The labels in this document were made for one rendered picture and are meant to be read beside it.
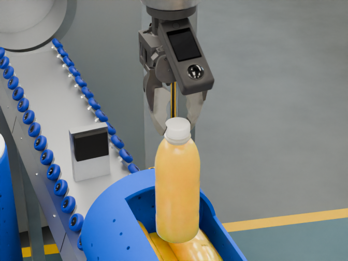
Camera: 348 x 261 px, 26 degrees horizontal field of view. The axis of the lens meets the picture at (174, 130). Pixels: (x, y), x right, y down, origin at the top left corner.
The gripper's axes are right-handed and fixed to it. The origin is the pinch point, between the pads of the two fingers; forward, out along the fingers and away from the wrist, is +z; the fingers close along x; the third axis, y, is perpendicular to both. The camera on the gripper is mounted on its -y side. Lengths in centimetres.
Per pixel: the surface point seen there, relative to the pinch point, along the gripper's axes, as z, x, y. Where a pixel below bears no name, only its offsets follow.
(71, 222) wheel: 55, 9, 50
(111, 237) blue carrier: 32.9, 7.8, 16.2
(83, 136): 44, 1, 69
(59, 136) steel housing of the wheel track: 59, 3, 94
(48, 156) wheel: 54, 9, 78
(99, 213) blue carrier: 33.0, 8.0, 24.2
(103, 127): 43, -5, 71
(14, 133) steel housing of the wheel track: 66, 13, 111
